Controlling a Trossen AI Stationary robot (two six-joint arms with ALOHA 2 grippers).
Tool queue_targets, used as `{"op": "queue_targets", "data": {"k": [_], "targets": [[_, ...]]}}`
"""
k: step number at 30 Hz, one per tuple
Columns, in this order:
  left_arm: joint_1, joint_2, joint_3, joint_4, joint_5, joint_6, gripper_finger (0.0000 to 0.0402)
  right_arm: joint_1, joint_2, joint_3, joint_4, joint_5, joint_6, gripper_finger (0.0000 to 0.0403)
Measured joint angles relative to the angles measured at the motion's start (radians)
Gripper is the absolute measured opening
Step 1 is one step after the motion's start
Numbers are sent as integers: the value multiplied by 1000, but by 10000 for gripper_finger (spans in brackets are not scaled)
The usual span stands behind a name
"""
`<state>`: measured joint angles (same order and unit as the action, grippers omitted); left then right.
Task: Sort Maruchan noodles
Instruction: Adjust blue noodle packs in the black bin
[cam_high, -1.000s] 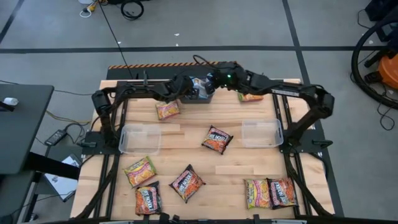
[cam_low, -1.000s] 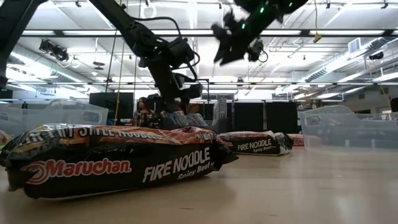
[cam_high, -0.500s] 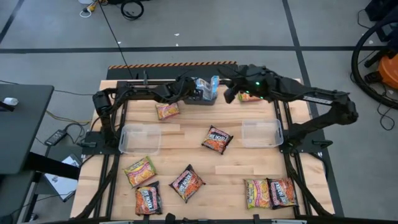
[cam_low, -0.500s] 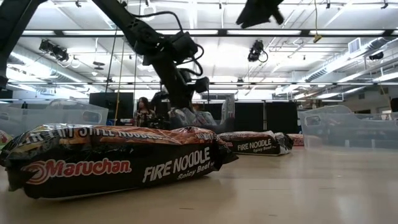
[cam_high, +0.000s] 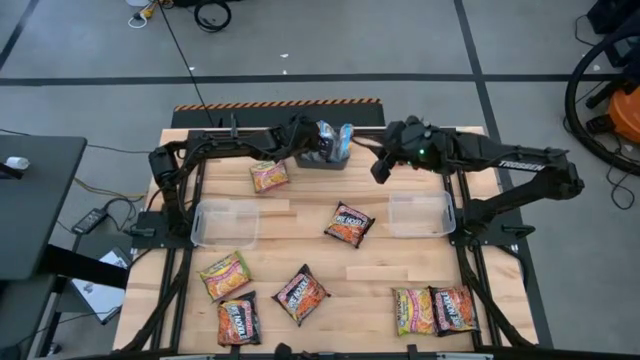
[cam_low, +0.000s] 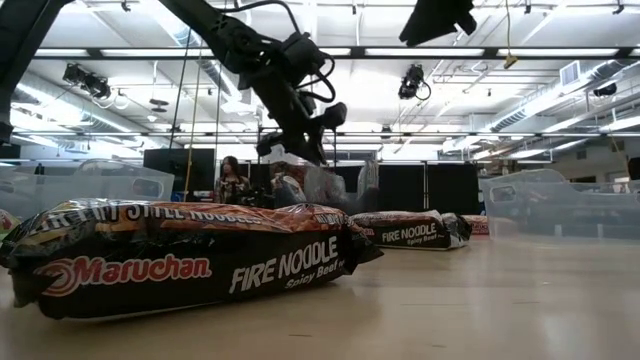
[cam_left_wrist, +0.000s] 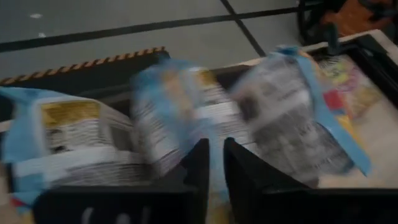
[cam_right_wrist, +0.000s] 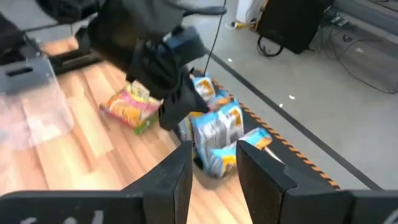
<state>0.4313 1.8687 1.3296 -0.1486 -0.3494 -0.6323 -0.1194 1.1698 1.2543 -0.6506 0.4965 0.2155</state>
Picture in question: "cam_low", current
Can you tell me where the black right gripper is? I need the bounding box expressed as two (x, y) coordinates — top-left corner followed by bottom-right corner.
(399, 0), (479, 47)

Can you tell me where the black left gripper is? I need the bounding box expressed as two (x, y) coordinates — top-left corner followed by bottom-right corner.
(249, 69), (349, 165)

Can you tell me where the black Fire Noodle pack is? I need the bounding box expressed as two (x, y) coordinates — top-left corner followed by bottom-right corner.
(0, 198), (385, 321)
(349, 209), (473, 251)

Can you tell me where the black overhead light bar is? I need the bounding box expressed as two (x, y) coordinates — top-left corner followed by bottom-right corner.
(29, 45), (640, 61)

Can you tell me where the dark grey plastic bin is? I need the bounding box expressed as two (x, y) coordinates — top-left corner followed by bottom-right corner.
(272, 187), (384, 216)

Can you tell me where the person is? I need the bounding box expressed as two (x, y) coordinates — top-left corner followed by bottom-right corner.
(214, 155), (252, 205)

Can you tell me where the hanging yellow hook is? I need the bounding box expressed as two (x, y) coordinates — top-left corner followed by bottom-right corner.
(502, 0), (520, 70)

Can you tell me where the black screen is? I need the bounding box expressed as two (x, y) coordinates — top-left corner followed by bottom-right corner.
(143, 148), (216, 194)

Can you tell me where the white air vent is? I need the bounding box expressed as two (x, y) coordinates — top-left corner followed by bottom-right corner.
(559, 60), (582, 87)

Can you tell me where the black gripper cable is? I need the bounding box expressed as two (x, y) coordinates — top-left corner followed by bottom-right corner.
(294, 49), (337, 104)

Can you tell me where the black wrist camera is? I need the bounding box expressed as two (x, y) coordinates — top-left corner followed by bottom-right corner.
(279, 32), (332, 76)

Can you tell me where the yellow hanging cord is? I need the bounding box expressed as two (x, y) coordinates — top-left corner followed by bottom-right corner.
(182, 49), (204, 204)

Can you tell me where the black hanging cable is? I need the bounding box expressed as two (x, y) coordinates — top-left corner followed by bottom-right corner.
(167, 27), (194, 151)

